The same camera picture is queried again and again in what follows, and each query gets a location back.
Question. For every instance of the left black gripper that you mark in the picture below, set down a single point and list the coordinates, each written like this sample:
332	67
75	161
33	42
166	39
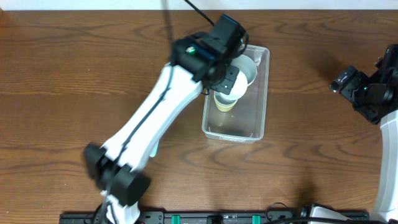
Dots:
230	78

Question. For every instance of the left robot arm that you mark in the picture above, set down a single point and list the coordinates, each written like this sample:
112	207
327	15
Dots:
117	166

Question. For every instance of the yellow plastic cup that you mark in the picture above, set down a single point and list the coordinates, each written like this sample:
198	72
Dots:
225	107

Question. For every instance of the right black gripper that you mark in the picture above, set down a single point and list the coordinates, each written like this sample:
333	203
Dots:
347	82

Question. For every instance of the grey-blue plastic cup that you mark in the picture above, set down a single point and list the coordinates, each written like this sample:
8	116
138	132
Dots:
222	100

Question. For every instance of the grey plastic bowl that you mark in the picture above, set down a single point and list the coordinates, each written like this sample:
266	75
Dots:
247	66

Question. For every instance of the black mounting rail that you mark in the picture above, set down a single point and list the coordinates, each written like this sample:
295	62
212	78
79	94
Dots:
202	218

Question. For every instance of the white plastic cup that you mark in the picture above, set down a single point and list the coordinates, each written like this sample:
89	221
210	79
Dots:
239	88

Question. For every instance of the clear plastic container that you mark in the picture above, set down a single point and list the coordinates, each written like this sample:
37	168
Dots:
245	122

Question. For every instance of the teal plastic spoon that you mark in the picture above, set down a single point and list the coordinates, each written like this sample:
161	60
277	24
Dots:
154	150

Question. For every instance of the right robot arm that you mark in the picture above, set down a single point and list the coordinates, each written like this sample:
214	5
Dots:
385	208

